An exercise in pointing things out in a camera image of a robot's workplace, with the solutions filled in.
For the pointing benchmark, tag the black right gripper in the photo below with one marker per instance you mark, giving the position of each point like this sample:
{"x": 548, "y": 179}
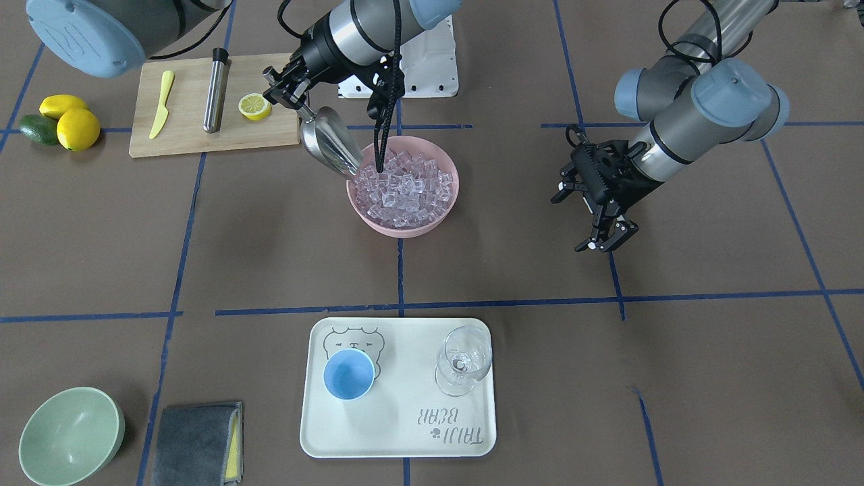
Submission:
{"x": 312, "y": 57}

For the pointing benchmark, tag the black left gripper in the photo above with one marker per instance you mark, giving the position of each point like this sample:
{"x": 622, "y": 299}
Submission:
{"x": 622, "y": 195}

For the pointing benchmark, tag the metal ice scoop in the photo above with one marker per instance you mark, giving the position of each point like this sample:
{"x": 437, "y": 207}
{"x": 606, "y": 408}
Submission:
{"x": 327, "y": 138}

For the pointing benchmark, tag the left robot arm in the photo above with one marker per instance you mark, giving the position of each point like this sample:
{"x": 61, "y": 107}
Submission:
{"x": 697, "y": 96}

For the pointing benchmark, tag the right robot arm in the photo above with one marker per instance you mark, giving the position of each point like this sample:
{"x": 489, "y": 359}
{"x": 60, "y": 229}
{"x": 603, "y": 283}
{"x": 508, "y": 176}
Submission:
{"x": 107, "y": 39}

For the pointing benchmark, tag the clear ice cubes pile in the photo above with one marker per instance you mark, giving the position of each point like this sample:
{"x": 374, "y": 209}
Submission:
{"x": 403, "y": 189}

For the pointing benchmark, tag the blue plastic cup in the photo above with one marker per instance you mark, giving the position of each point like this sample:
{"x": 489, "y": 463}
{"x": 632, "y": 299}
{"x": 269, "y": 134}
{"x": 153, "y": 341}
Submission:
{"x": 349, "y": 374}

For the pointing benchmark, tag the lemon half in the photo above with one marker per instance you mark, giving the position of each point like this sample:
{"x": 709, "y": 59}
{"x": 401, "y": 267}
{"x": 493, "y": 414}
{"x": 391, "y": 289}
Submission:
{"x": 254, "y": 107}

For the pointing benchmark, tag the steel cylinder rod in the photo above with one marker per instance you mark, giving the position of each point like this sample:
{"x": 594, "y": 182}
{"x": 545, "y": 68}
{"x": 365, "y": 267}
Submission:
{"x": 216, "y": 91}

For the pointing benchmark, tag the yellow plastic knife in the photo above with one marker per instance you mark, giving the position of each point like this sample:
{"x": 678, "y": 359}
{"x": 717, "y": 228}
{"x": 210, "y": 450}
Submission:
{"x": 162, "y": 112}

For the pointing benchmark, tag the pink bowl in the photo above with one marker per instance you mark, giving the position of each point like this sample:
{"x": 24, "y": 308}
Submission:
{"x": 403, "y": 189}

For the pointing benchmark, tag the clear wine glass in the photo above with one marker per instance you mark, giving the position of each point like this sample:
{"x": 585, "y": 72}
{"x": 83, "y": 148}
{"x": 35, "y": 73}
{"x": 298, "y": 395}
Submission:
{"x": 464, "y": 359}

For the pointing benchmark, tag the whole yellow lemon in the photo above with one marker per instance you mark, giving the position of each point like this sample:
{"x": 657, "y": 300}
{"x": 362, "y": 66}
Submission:
{"x": 78, "y": 129}

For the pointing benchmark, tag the green lime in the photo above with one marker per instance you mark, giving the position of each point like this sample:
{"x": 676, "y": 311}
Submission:
{"x": 39, "y": 128}

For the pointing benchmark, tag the cream bear tray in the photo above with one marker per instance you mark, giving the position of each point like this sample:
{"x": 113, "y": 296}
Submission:
{"x": 404, "y": 413}

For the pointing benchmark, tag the green bowl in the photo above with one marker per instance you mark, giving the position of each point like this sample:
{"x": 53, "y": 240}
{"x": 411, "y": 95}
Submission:
{"x": 71, "y": 436}

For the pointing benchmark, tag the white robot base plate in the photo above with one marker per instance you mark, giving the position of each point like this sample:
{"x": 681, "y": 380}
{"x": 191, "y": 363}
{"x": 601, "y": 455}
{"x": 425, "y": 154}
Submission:
{"x": 360, "y": 35}

